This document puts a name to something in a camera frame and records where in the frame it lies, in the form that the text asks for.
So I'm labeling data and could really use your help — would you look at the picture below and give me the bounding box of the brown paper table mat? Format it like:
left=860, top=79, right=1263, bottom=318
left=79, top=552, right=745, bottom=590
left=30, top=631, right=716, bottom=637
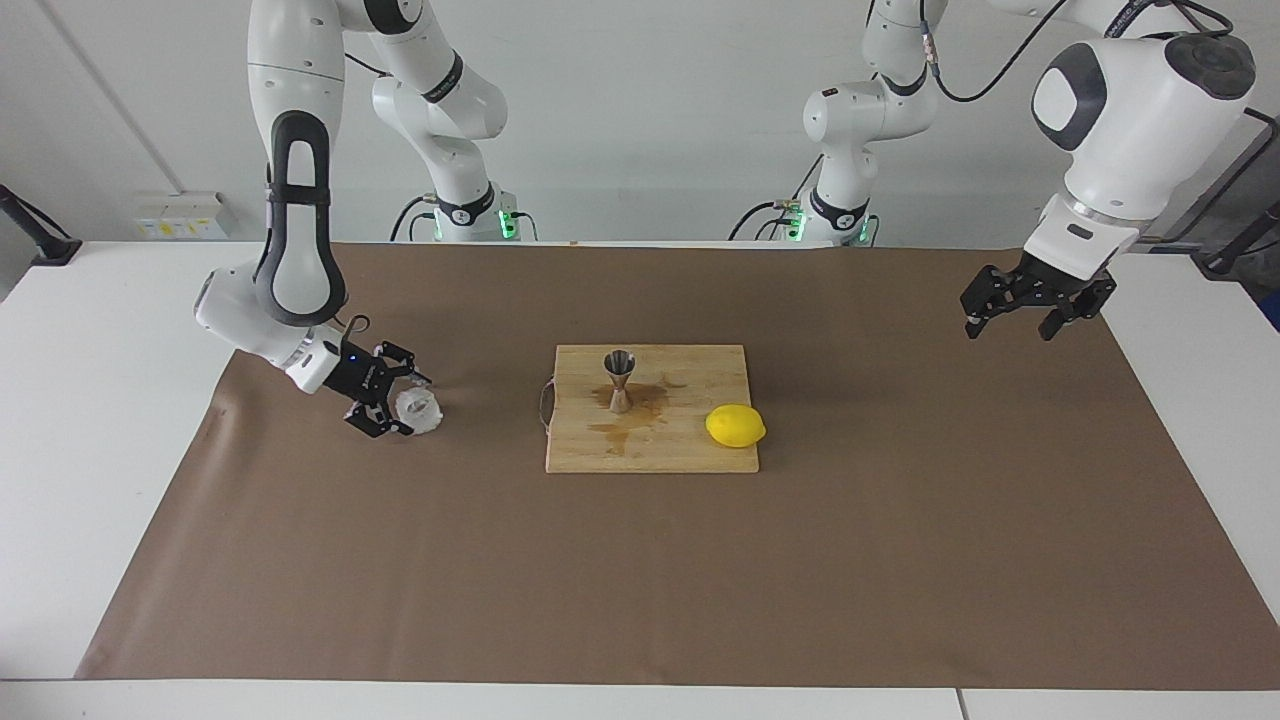
left=75, top=243, right=1280, bottom=691

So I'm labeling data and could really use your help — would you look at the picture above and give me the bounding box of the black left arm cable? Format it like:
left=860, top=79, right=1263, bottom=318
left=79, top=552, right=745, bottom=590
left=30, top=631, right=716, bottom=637
left=920, top=0, right=1280, bottom=246

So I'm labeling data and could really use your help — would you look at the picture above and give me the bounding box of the black stand clamp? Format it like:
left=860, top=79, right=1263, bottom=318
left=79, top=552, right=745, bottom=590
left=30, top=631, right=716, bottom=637
left=1195, top=200, right=1280, bottom=278
left=0, top=183, right=83, bottom=267

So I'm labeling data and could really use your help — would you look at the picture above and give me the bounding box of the black base cable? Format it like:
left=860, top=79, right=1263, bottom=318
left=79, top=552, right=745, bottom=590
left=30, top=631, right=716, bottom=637
left=390, top=193, right=441, bottom=244
left=728, top=150, right=823, bottom=242

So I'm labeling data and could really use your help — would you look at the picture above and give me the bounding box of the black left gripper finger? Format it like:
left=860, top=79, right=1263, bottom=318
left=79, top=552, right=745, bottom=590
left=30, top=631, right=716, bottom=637
left=960, top=265, right=1031, bottom=341
left=1038, top=298, right=1091, bottom=343

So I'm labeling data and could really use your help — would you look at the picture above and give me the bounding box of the yellow lemon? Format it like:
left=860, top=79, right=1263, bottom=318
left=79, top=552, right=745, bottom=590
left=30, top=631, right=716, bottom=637
left=705, top=404, right=768, bottom=449

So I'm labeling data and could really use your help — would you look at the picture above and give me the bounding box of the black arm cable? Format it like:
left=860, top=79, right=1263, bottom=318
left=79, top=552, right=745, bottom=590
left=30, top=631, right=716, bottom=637
left=335, top=50, right=391, bottom=346
left=920, top=0, right=1280, bottom=246

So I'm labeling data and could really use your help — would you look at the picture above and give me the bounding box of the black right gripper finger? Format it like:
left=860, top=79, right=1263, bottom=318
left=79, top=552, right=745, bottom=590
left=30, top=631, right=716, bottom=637
left=372, top=341, right=433, bottom=389
left=343, top=402, right=414, bottom=440

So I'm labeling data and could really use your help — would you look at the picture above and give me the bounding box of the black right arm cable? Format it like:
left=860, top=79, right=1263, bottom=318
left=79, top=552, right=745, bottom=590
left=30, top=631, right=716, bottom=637
left=335, top=50, right=391, bottom=346

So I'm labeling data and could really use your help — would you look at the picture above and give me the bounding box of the wooden cutting board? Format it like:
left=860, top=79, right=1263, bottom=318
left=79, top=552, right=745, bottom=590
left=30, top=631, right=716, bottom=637
left=538, top=344, right=760, bottom=474

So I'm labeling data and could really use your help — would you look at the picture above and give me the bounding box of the steel double jigger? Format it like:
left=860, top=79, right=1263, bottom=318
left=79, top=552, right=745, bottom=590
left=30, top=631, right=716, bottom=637
left=602, top=350, right=637, bottom=414

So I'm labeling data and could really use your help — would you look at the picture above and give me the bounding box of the white wall power outlet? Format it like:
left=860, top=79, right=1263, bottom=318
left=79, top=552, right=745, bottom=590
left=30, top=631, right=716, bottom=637
left=133, top=192, right=239, bottom=241

